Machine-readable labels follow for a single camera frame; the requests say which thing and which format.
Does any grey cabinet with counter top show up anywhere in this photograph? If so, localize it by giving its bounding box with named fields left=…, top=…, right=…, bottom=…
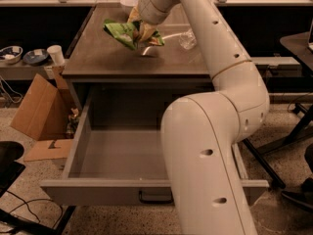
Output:
left=62, top=3, right=248, bottom=116

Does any grey open top drawer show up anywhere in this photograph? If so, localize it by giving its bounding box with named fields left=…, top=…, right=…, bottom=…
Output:
left=40, top=84, right=270, bottom=208

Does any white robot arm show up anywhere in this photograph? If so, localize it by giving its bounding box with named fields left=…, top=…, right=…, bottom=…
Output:
left=138, top=0, right=269, bottom=235

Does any clear plastic water bottle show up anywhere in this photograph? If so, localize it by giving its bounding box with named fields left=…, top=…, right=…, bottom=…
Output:
left=179, top=29, right=197, bottom=50

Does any black drawer handle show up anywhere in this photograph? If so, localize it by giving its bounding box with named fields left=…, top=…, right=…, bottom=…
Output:
left=138, top=190, right=174, bottom=205

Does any white patterned bowl on shelf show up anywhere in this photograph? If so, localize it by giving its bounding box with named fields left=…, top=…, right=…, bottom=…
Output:
left=0, top=46, right=23, bottom=65

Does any blue bowl on shelf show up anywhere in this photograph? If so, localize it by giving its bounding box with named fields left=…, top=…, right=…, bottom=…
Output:
left=22, top=49, right=49, bottom=66

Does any black chair at left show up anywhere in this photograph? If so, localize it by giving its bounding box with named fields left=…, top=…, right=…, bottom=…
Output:
left=0, top=141, right=24, bottom=197

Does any green rice chip bag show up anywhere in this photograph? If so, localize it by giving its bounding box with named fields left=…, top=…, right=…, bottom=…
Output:
left=103, top=19, right=164, bottom=50

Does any low grey side shelf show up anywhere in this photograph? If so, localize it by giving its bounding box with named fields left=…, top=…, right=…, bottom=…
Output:
left=0, top=61, right=66, bottom=81

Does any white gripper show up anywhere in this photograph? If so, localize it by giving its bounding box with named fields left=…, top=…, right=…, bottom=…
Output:
left=127, top=0, right=171, bottom=42

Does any brown cardboard box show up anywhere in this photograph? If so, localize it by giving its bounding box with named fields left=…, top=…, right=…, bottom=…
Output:
left=11, top=67, right=79, bottom=162

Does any black floor cable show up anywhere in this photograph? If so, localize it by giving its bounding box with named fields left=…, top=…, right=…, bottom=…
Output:
left=5, top=189, right=65, bottom=230

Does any white paper cup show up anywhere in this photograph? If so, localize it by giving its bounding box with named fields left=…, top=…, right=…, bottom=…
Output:
left=47, top=45, right=66, bottom=66

